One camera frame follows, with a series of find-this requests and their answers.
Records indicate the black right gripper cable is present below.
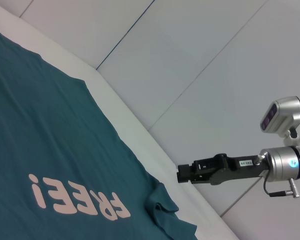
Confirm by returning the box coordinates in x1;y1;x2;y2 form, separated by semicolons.
263;177;300;199

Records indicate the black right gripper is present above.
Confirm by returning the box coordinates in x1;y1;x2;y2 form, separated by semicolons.
176;153;265;186

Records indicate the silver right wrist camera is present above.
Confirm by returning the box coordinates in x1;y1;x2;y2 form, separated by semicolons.
259;96;300;147

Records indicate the teal blue printed t-shirt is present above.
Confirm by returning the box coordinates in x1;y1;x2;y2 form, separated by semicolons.
0;27;198;240

